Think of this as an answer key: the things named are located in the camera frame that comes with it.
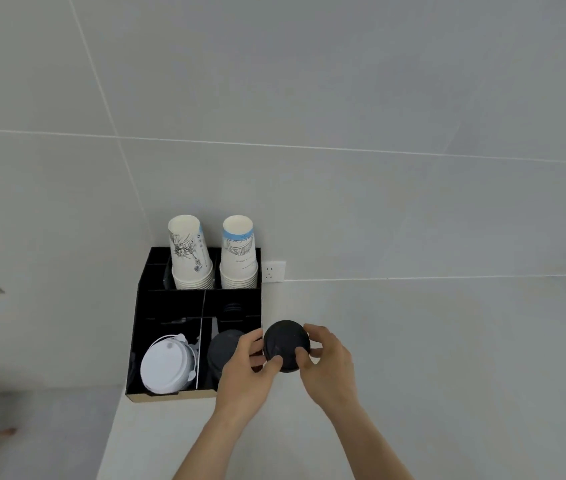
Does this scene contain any person's left hand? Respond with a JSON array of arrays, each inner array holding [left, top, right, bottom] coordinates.
[[214, 329, 284, 418]]

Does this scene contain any person's right hand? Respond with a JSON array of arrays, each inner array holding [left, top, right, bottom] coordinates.
[[296, 324, 365, 418]]

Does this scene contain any black plastic cup lid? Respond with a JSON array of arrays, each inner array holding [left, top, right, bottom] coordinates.
[[262, 320, 311, 373]]

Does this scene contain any person's left forearm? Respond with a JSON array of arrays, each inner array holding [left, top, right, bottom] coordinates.
[[172, 408, 249, 480]]

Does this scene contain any person's right forearm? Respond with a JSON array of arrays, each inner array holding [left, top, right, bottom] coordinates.
[[334, 407, 415, 480]]

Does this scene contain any tall stack of black lids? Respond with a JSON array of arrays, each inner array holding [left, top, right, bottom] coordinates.
[[207, 329, 246, 381]]

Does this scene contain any stack of white lids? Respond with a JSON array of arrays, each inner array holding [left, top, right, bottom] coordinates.
[[140, 333, 201, 397]]

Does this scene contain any black compartment organizer box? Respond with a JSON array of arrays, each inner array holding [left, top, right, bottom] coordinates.
[[125, 247, 264, 404]]

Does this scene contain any stack of blue-print paper cups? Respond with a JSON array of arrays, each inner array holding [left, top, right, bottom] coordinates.
[[219, 215, 259, 290]]

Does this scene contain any stack of black-sketch paper cups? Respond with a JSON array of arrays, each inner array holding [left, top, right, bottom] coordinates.
[[167, 215, 215, 291]]

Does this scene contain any white wall socket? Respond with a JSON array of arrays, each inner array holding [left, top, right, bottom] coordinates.
[[262, 261, 287, 284]]

